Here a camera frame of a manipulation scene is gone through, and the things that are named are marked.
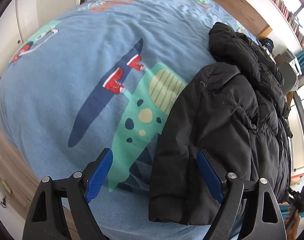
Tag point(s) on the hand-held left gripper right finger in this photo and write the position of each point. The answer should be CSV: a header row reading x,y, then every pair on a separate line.
x,y
209,177

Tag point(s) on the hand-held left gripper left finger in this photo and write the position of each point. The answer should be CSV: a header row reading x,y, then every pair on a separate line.
x,y
98,177

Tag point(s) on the black puffer coat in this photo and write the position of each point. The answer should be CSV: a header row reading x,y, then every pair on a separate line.
x,y
217,117

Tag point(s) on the person's right hand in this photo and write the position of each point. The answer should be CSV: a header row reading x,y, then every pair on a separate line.
x,y
292,221

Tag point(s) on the long desk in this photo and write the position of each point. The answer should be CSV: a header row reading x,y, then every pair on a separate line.
x,y
302,110

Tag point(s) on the blue printed bed sheet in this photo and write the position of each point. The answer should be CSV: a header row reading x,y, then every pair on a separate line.
x,y
66,80

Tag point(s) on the grey office chair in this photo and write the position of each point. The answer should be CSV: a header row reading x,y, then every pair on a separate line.
x,y
289,80

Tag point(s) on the white printer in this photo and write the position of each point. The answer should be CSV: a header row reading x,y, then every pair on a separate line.
x,y
293,61

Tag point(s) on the black backpack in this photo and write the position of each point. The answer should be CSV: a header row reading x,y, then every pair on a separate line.
x,y
267,44

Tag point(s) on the wooden headboard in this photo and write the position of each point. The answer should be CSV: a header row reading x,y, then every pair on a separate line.
x,y
229,0

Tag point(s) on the white wardrobe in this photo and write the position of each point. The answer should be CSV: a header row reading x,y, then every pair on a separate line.
x,y
54,0

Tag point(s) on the row of books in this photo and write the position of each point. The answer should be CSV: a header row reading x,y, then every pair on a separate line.
x,y
282,5

